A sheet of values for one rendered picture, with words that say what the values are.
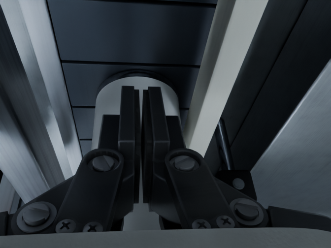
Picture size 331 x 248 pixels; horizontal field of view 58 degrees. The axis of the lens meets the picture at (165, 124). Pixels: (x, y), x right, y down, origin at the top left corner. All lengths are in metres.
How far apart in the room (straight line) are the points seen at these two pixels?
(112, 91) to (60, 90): 0.04
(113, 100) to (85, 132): 0.07
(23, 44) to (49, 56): 0.07
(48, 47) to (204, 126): 0.09
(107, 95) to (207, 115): 0.06
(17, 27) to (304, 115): 0.21
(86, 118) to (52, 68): 0.05
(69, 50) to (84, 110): 0.05
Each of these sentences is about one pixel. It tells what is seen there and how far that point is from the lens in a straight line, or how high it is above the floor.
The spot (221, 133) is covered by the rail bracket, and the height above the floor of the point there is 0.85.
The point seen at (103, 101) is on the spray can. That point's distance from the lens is 0.17.
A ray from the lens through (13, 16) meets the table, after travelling 0.23.
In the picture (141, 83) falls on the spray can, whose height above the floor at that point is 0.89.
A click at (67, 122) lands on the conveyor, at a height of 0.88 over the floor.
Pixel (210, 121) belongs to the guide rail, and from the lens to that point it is 0.16.
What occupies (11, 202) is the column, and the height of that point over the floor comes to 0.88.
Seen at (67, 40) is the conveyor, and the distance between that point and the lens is 0.16.
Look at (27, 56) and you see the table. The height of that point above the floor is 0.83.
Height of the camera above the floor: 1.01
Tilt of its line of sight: 36 degrees down
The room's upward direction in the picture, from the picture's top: 176 degrees clockwise
